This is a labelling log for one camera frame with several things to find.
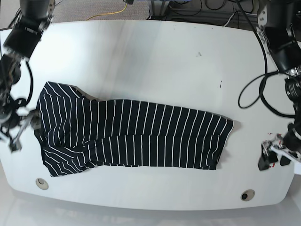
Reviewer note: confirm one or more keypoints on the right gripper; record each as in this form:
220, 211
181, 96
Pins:
9, 119

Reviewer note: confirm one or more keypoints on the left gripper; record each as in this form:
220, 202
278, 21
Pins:
287, 149

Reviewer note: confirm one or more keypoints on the black white striped t-shirt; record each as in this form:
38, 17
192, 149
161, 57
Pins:
78, 133

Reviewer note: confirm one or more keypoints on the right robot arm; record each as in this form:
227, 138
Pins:
28, 26

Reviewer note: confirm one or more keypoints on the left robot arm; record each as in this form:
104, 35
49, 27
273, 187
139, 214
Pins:
276, 38

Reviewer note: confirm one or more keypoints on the red tape rectangle marking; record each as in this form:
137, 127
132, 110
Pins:
270, 143

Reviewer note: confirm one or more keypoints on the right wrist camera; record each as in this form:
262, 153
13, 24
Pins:
15, 145

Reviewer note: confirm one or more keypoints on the right table cable grommet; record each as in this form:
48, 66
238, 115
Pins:
247, 195

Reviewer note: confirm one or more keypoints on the table cable grommet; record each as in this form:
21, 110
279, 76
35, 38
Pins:
42, 184
247, 195

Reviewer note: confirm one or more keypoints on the left table cable grommet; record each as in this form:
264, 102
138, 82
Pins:
42, 184

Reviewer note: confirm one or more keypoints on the aluminium frame rail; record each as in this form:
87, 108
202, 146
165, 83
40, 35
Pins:
158, 9

